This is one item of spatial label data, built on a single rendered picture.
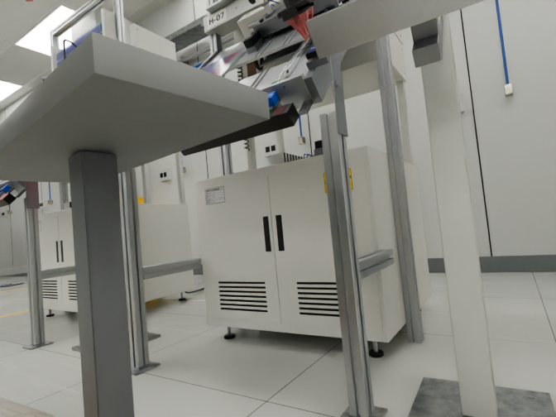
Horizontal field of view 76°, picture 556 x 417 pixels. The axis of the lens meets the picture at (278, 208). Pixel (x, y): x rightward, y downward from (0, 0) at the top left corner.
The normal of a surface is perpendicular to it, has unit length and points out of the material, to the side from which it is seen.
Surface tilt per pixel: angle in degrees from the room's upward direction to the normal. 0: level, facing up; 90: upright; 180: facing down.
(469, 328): 90
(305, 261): 90
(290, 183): 90
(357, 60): 90
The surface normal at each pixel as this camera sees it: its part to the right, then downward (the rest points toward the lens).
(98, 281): 0.76, -0.11
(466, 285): -0.51, 0.00
